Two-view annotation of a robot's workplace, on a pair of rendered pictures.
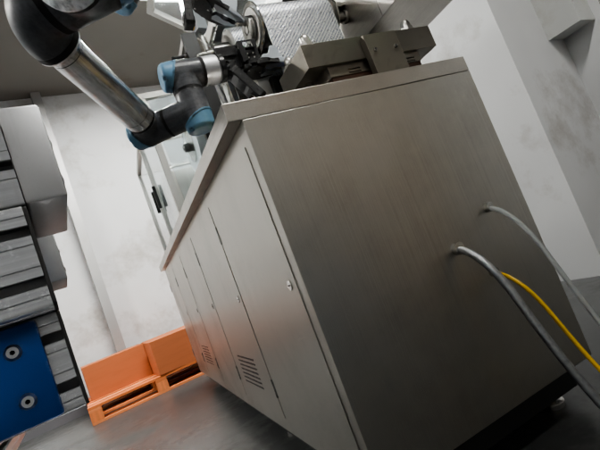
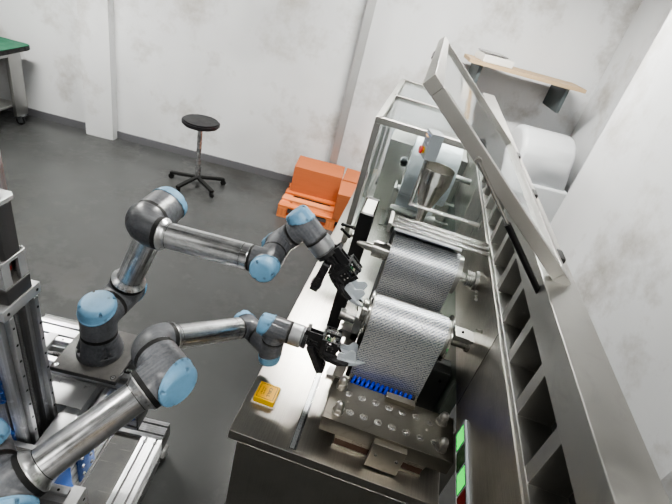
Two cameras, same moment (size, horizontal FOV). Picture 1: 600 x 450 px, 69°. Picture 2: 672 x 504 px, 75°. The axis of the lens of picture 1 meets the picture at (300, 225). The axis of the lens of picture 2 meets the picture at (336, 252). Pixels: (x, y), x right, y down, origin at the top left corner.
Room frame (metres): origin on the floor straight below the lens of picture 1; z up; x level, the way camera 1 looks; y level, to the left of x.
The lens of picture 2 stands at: (0.19, -0.48, 2.12)
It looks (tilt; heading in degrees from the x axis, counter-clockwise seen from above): 32 degrees down; 29
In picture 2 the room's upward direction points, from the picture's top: 16 degrees clockwise
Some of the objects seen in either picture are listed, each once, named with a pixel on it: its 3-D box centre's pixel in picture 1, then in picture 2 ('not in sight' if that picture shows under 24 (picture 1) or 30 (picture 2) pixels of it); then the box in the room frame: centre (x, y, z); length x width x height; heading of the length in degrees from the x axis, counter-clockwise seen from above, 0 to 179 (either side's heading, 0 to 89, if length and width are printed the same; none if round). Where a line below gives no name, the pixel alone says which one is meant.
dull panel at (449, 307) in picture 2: not in sight; (450, 246); (2.36, 0.03, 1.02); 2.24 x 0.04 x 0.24; 23
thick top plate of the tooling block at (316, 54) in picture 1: (358, 62); (387, 423); (1.14, -0.30, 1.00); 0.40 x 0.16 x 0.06; 113
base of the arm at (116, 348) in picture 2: not in sight; (99, 340); (0.76, 0.64, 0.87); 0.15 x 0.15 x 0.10
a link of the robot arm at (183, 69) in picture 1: (182, 76); (275, 328); (1.07, 0.14, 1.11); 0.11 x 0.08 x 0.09; 113
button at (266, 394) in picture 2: not in sight; (266, 394); (1.00, 0.07, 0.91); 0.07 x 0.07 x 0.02; 23
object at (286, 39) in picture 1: (314, 53); (391, 367); (1.23, -0.22, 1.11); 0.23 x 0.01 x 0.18; 113
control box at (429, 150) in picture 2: (194, 22); (429, 144); (1.75, 0.11, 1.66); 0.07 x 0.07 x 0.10; 41
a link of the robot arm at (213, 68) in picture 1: (211, 70); (298, 334); (1.11, 0.07, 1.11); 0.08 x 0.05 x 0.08; 23
